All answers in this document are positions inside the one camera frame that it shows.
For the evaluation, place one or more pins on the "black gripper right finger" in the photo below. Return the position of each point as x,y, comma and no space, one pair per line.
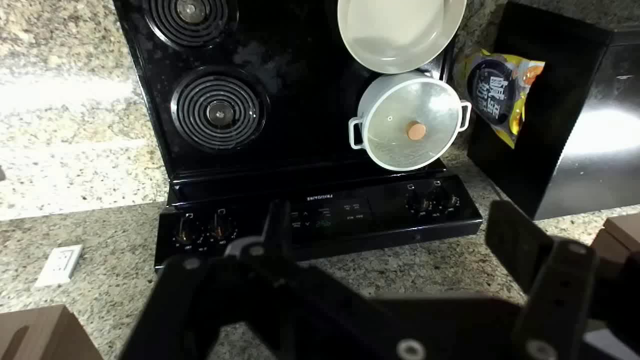
560,292

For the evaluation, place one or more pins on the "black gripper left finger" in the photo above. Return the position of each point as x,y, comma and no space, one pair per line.
201,292

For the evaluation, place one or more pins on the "black countertop appliance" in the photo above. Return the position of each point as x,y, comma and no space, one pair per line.
586,132

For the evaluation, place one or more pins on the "black coil stove burner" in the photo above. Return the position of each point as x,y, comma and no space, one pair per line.
192,11
219,113

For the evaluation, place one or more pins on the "white cooking pot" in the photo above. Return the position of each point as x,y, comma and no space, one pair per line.
408,168

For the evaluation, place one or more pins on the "snack chip bag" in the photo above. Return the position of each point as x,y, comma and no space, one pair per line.
497,93

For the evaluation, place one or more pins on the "black electric stove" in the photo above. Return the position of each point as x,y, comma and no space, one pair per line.
300,100

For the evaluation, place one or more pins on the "glass lid with brown knob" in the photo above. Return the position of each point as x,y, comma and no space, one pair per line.
400,113

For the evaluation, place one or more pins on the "white empty pot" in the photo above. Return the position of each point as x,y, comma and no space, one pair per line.
400,33

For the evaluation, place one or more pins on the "white wall outlet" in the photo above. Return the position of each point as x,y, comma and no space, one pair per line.
58,265

